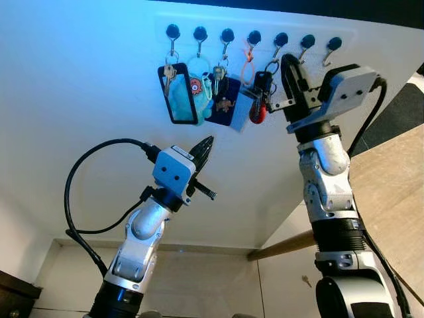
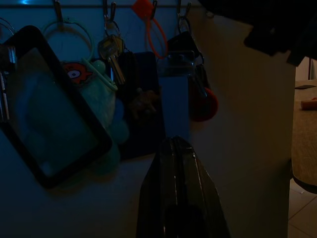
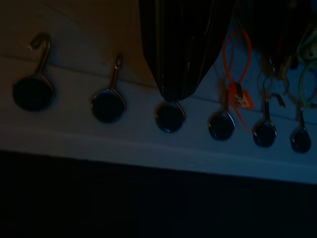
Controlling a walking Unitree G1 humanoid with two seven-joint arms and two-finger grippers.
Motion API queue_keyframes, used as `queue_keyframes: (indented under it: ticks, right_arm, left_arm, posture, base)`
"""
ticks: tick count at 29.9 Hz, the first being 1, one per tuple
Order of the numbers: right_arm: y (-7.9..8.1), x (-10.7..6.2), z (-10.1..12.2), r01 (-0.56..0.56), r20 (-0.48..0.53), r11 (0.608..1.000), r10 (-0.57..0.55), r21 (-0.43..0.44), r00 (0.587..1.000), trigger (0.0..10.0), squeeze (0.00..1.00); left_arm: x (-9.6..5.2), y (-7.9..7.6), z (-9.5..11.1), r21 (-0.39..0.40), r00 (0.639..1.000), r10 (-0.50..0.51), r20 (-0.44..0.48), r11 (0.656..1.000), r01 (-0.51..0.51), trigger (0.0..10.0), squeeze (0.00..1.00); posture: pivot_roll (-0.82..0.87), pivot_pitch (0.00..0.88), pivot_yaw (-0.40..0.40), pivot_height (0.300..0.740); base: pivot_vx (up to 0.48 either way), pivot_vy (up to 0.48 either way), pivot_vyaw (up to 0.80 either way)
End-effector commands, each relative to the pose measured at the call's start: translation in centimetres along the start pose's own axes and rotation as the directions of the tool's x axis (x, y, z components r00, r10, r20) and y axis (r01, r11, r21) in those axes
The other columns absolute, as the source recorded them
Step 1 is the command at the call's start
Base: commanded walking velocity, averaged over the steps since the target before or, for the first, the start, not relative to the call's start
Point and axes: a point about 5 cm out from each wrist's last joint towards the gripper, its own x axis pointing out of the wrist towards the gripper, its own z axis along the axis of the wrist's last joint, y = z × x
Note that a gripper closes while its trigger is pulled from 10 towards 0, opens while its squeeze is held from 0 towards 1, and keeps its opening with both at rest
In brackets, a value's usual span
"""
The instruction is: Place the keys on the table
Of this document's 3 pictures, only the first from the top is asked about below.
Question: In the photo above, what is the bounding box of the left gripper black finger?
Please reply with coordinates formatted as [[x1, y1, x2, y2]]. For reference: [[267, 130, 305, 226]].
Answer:
[[193, 138, 215, 178], [189, 136, 213, 175]]

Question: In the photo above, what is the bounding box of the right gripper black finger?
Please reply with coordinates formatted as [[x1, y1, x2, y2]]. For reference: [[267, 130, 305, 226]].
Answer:
[[295, 60, 317, 110], [281, 54, 304, 115]]

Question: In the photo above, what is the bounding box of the navy tag silver key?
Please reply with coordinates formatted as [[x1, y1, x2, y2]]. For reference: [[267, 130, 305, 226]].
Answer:
[[205, 60, 240, 127]]

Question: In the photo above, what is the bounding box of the black frame tag silver key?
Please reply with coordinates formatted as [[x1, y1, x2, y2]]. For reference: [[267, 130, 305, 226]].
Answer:
[[158, 56, 199, 126]]

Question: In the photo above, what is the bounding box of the grey tag orange cord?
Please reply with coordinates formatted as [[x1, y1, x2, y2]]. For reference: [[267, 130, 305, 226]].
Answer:
[[231, 45, 260, 133]]

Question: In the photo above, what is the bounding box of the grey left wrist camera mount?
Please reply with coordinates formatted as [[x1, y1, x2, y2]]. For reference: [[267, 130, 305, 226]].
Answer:
[[152, 146, 198, 194]]

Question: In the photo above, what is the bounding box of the white hook board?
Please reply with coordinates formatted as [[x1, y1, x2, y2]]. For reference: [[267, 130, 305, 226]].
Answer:
[[0, 0, 424, 251]]

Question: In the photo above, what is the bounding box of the dark wooden cabinet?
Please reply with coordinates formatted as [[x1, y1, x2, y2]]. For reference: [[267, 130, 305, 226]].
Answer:
[[0, 268, 42, 318]]

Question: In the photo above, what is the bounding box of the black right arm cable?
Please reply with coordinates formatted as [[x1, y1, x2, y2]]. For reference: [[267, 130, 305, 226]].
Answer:
[[344, 75, 415, 318]]

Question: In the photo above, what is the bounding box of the light blue plush keychain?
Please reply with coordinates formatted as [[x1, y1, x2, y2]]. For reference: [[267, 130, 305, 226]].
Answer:
[[169, 54, 214, 127]]

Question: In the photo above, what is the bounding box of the dark carpet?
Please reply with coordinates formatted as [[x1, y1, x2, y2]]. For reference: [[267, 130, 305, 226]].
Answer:
[[358, 83, 424, 157]]

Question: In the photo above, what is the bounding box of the black red car key fob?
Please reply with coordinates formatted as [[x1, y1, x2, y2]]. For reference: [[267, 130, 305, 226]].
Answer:
[[250, 58, 280, 125]]

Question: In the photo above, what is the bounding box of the light wooden table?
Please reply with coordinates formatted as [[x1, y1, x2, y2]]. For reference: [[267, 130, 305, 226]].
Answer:
[[247, 123, 424, 302]]

